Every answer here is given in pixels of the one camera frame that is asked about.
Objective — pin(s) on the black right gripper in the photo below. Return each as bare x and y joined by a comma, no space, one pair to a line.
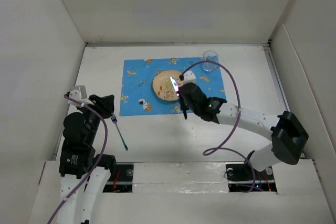
183,106

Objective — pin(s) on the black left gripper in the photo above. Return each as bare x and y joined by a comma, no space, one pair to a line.
105,104

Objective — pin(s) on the iridescent fork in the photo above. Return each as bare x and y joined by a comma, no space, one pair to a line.
115,122

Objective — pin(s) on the iridescent knife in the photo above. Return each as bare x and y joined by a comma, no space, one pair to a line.
175,86

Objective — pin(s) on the beige bird-pattern plate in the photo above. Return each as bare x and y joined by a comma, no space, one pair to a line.
162,85

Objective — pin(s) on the blue patterned cloth placemat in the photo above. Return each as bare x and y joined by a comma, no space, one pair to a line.
137,95

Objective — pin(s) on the clear plastic cup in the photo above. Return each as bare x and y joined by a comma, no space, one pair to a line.
210,57

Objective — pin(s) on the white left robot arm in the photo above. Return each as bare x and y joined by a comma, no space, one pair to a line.
83,173

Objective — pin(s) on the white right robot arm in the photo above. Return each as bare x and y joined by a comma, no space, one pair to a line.
286,134

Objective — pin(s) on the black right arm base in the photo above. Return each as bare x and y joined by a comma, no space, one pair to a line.
241,176

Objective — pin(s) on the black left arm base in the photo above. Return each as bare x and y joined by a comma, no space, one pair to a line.
122,180

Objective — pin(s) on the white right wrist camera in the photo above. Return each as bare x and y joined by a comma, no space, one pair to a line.
187,77

